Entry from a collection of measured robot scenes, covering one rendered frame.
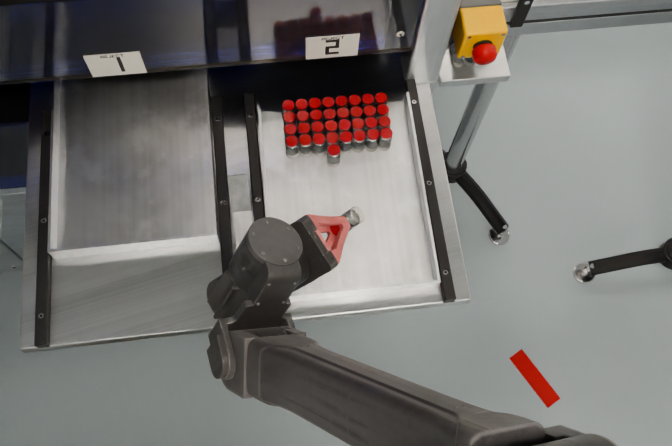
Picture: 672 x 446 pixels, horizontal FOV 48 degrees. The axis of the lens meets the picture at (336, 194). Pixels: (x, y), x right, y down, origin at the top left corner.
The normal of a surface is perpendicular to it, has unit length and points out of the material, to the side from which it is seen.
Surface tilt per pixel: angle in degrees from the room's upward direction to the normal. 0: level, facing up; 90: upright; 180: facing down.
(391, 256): 0
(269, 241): 30
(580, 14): 90
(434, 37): 90
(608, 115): 0
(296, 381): 62
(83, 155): 0
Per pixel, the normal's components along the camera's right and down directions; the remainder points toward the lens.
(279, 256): 0.42, -0.61
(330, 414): -0.85, 0.04
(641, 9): 0.12, 0.92
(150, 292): 0.04, -0.39
